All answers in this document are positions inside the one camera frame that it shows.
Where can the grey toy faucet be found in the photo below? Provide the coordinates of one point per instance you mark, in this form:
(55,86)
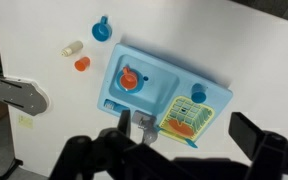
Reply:
(148,130)

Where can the orange toy plate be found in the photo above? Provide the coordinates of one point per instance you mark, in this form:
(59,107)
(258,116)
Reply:
(180,128)

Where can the yellow dish rack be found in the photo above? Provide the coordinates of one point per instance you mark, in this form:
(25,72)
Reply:
(188,109)

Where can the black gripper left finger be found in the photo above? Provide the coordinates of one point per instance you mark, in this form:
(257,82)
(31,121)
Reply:
(110,150)

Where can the black stand pole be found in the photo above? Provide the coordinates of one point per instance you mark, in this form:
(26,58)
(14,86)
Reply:
(10,168)

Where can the blue toy sink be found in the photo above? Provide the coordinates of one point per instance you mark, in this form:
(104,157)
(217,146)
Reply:
(157,83)

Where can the blue toy saucer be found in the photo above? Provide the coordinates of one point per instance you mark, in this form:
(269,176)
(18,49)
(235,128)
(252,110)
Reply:
(139,87)

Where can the yellow sticky note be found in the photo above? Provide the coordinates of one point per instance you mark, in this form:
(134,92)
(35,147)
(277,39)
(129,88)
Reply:
(25,121)

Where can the small beige container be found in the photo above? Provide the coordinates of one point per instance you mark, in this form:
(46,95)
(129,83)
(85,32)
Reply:
(73,48)

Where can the grey metal mounting plate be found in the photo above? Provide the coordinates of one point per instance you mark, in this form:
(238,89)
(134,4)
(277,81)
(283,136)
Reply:
(17,95)

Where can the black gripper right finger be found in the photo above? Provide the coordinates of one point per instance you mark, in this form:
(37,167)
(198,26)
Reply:
(270,150)

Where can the small orange cup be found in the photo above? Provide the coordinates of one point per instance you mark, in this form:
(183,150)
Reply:
(82,64)

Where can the blue tumbler cup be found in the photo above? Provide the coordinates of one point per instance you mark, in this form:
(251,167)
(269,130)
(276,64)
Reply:
(198,94)

